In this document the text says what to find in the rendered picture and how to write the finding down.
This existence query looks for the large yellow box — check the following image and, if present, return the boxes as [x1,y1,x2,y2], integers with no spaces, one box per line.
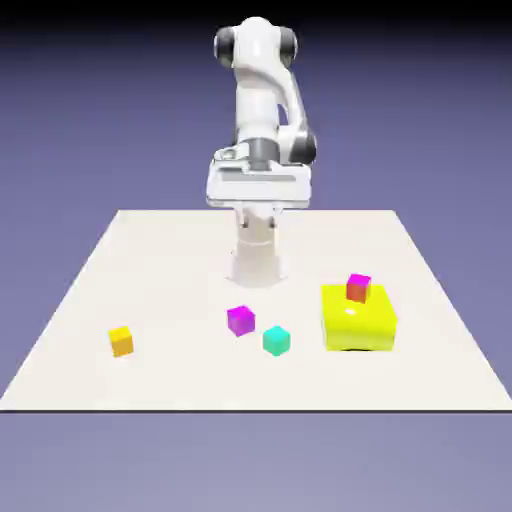
[320,282,399,354]

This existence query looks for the small purple cube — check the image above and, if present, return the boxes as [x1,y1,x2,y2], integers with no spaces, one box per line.
[226,304,257,338]

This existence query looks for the small teal cube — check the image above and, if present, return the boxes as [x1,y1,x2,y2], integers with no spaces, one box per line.
[262,324,292,358]

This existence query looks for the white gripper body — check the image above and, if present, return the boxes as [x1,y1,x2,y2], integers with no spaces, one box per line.
[205,158,312,210]

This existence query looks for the small red cube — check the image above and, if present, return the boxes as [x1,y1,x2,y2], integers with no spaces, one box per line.
[345,272,373,305]

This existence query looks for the small orange cube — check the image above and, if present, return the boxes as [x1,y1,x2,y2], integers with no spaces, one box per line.
[107,325,136,359]

